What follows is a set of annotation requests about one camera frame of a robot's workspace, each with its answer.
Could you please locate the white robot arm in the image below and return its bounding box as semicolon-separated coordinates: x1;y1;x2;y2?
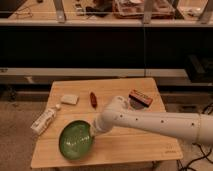
90;96;213;146

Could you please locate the red sausage toy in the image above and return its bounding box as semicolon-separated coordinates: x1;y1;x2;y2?
90;92;97;108

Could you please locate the white sponge block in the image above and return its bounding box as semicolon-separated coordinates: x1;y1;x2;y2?
61;94;78;105

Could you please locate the brown chocolate bar box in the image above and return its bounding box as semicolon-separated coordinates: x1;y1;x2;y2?
129;89;153;107

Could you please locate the wooden folding table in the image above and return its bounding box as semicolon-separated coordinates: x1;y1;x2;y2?
31;78;183;168

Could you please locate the green ceramic bowl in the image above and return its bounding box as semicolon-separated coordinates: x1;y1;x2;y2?
59;120;94;160

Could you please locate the clear plastic cup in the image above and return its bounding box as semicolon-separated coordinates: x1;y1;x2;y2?
129;98;146;110

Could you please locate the white plastic bottle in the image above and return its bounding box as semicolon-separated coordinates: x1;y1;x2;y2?
31;104;61;135

